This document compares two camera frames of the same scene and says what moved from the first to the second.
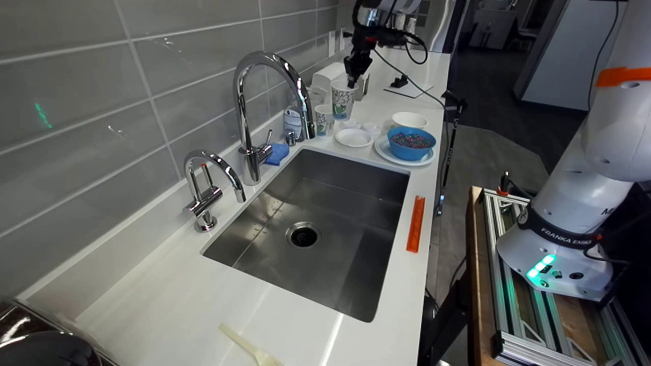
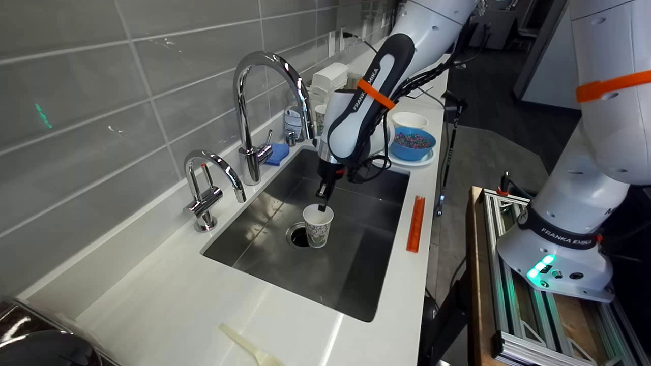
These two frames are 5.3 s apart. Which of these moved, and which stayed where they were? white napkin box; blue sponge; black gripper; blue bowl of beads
Moved: black gripper
Stayed: blue sponge; white napkin box; blue bowl of beads
